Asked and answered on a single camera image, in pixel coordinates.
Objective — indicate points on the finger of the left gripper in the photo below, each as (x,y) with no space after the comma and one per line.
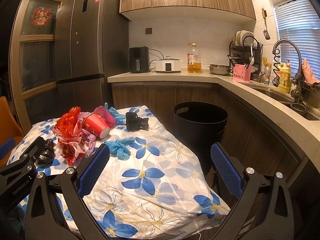
(7,147)

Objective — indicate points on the blue glove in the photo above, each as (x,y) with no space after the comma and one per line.
(120,119)
(118,147)

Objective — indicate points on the wall power socket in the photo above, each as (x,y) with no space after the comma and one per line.
(148,31)

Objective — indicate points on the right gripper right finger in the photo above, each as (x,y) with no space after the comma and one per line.
(263,207)

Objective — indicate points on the red paper cup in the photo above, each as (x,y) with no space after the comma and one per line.
(96,125)

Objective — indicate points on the black plastic bag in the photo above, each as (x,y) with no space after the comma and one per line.
(48,154)
(136,123)

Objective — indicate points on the white rice cooker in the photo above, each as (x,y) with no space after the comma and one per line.
(168,65)

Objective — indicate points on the pink cloth on rack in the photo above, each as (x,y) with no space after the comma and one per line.
(309,76)

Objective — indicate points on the purple plastic bag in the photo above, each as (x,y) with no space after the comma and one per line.
(88,139)

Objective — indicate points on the black trash bin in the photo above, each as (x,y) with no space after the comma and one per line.
(198,125)

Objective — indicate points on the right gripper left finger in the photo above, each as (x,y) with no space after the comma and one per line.
(44,218)

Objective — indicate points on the hanging spatula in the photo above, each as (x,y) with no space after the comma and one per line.
(265,30)

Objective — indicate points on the yellow detergent bottle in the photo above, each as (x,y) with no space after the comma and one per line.
(284,73)

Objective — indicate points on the red snack bag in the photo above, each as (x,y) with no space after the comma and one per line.
(68,130)

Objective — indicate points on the pink utensil holder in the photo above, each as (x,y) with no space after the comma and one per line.
(241,73)

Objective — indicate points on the cooking oil bottle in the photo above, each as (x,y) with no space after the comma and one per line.
(193,59)

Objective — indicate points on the pink plastic bag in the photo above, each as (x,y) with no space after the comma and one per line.
(106,116)

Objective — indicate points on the wooden glass door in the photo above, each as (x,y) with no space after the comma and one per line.
(31,65)

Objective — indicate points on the blue floral tablecloth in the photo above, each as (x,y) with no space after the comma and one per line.
(158,193)

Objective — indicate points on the red door decoration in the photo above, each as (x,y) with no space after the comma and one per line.
(40,17)

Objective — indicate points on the steel kitchen faucet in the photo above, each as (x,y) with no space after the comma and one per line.
(296,94)

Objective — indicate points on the wooden lower cabinets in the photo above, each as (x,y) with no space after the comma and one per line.
(249,134)

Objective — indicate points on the dark grey refrigerator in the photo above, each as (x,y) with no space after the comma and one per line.
(91,44)

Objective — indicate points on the black air fryer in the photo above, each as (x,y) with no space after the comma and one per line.
(139,59)

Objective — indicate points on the window blinds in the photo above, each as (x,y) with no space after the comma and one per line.
(298,22)

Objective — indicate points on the orange chair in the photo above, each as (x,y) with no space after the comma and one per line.
(9,127)

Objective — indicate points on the black dish rack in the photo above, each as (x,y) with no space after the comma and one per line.
(241,52)

